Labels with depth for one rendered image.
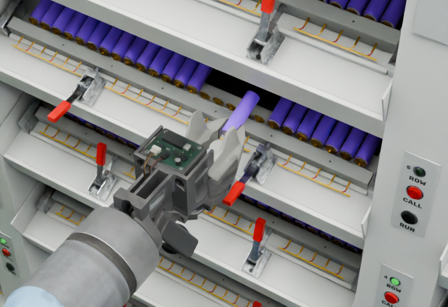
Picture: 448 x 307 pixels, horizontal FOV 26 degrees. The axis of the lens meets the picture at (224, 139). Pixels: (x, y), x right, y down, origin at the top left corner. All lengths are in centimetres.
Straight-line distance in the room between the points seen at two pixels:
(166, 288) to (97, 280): 63
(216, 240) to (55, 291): 48
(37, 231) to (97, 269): 73
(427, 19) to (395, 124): 15
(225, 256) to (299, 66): 41
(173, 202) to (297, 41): 22
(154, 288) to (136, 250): 61
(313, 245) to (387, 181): 29
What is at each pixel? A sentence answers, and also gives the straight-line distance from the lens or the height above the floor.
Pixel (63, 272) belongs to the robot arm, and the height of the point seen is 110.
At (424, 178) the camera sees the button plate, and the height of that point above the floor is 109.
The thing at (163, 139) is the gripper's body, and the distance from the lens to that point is 106.
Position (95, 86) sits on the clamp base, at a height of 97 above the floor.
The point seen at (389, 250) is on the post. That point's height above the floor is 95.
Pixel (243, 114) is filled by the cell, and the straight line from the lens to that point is 116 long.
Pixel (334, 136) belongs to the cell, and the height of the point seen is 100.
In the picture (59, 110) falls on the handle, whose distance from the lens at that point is 128.
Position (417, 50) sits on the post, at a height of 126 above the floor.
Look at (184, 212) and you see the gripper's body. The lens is 107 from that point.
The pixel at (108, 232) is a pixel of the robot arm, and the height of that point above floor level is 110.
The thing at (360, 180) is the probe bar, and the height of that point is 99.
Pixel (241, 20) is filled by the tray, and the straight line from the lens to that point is 111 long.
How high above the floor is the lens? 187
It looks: 47 degrees down
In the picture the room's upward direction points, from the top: straight up
